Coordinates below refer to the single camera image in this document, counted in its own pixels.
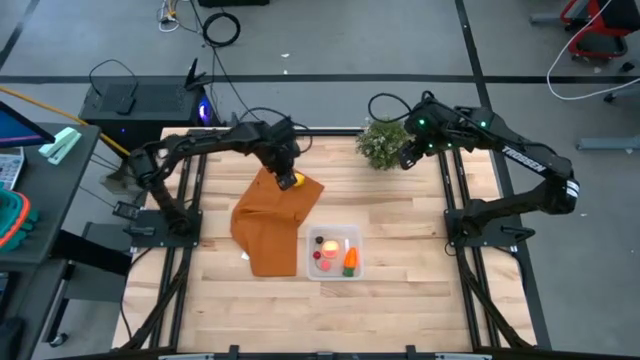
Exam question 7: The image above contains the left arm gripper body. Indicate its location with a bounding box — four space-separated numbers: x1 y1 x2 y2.
264 130 302 192

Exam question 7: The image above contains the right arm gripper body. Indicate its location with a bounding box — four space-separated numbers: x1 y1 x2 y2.
398 132 431 170

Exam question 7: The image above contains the orange toy carrot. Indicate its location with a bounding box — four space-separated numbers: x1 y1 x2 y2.
342 246 359 278

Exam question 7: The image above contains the clear plastic tupperware container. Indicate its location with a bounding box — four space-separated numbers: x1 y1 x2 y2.
305 223 364 282

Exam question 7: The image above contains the potted green plant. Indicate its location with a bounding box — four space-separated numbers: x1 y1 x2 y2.
355 118 410 172

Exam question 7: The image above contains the orange cloth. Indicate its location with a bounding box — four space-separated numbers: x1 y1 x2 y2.
230 167 326 278

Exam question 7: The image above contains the black wifi antenna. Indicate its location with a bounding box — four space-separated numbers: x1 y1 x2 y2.
184 57 215 92

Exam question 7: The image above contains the black computer tower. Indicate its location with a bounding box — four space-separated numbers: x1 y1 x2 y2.
78 74 224 164

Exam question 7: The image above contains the small black adapter box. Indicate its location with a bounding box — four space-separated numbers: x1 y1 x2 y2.
115 94 137 116

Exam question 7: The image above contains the grey floor stand base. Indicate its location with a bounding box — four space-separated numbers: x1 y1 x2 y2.
102 164 136 195

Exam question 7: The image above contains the black desk base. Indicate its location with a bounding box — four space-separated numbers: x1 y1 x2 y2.
42 227 134 349

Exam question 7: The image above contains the mint green stapler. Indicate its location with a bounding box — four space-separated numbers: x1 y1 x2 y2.
38 126 83 166

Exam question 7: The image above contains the dark side desk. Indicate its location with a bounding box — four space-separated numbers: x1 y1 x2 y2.
0 122 102 360

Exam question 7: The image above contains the yellow pole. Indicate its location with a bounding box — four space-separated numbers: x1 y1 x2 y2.
0 84 132 157

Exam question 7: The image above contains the red framed black cart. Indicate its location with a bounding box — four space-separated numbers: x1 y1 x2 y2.
559 0 640 62

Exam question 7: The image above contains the blue screen monitor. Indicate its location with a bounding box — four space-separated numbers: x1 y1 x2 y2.
0 99 57 150

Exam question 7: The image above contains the white calculator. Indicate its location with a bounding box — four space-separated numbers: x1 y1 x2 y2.
0 146 26 192

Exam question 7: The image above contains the teal and orange basket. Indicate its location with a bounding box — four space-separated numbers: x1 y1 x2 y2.
0 185 42 254

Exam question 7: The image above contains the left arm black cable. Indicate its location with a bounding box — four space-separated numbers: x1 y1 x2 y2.
238 106 314 154

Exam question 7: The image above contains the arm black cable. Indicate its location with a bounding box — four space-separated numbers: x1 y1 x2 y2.
238 106 314 154
367 91 426 124

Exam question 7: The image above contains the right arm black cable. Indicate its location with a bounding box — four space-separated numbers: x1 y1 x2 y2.
367 91 426 124

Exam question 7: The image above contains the coiled black cable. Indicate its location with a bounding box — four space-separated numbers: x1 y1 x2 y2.
202 11 242 49

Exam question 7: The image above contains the long white floor cable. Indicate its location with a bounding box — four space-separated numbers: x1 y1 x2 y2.
546 0 640 101

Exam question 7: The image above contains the white cable bundle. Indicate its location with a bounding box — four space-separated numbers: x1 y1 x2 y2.
158 0 189 34

